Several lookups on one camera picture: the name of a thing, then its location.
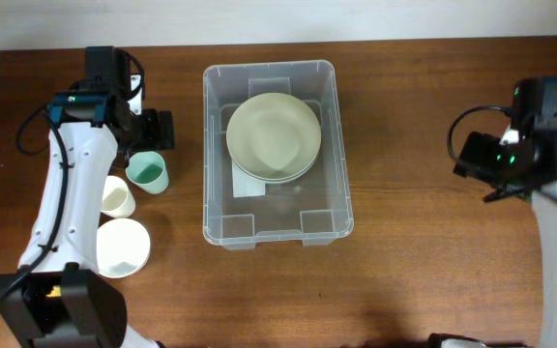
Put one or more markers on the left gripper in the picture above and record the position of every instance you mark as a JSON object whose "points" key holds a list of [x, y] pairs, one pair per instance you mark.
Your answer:
{"points": [[157, 138]]}

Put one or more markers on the mint green cup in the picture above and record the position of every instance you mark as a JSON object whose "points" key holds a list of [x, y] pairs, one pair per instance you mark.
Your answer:
{"points": [[148, 171]]}

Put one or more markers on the cream white cup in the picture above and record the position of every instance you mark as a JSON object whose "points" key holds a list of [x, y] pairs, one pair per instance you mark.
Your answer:
{"points": [[118, 201]]}

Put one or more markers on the cream white bowl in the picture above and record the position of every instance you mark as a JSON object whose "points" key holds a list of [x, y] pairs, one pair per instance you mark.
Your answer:
{"points": [[273, 118]]}

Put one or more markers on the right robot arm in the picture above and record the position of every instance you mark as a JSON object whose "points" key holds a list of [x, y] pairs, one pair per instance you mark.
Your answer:
{"points": [[522, 163]]}

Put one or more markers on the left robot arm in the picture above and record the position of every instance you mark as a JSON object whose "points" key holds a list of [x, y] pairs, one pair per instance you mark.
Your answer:
{"points": [[56, 297]]}

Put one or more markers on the beige bowl in container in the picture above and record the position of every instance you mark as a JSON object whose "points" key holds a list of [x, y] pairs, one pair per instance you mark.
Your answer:
{"points": [[275, 165]]}

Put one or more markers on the clear plastic storage container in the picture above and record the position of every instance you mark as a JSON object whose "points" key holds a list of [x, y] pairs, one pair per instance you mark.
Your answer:
{"points": [[314, 209]]}

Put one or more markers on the white paper label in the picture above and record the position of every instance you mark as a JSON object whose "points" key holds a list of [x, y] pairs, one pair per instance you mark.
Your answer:
{"points": [[243, 185]]}

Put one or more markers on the white small bowl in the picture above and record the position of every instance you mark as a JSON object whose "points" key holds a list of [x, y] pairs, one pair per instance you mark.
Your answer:
{"points": [[123, 247]]}

